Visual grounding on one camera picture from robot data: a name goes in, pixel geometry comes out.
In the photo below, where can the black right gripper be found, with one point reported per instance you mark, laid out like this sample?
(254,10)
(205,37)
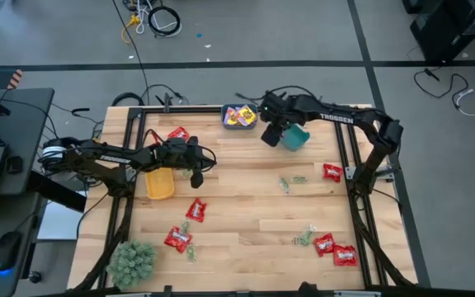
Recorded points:
(276,109)

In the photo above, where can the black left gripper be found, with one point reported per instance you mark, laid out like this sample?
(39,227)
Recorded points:
(192,152)

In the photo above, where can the clear green gummy packet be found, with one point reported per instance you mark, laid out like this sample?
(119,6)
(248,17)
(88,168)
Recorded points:
(284,186)
(185,226)
(299,180)
(304,236)
(191,253)
(186,173)

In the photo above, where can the teal plastic bin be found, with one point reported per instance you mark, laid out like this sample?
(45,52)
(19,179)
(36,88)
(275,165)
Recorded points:
(297,138)

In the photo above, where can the grey-blue plastic bin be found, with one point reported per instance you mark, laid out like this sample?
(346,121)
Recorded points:
(239,127)

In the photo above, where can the red Skittles candy packet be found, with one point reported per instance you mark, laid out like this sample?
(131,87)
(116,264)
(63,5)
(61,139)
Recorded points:
(345,255)
(332,173)
(177,238)
(178,133)
(324,244)
(196,210)

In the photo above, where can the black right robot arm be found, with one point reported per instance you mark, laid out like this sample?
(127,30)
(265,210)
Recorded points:
(336,119)

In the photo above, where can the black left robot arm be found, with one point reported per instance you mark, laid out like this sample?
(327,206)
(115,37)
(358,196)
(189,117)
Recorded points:
(114,158)

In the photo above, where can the yellow plastic bin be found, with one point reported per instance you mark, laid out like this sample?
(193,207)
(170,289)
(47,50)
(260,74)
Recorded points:
(160,185)

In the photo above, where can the green artificial shrub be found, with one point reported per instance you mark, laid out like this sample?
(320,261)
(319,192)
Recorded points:
(131,264)

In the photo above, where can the white flat board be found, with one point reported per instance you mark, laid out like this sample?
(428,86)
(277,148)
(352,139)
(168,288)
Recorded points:
(60,222)

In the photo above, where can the black desk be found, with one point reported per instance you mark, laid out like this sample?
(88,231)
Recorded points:
(23,123)

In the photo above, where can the small black device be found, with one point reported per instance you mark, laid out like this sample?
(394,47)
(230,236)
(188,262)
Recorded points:
(15,165)

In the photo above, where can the black computer mouse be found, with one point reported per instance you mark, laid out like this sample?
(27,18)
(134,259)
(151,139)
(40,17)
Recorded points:
(7,249)

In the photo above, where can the black computer tower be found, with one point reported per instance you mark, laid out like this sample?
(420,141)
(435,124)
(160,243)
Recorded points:
(448,29)

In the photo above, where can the orange striped marker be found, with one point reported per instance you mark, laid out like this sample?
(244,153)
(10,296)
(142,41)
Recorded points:
(15,79)

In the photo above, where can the black metal table frame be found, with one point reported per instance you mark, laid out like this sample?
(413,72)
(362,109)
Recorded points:
(188,109)

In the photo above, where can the grey metal bracket plate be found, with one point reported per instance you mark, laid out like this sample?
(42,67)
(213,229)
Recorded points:
(349,173)

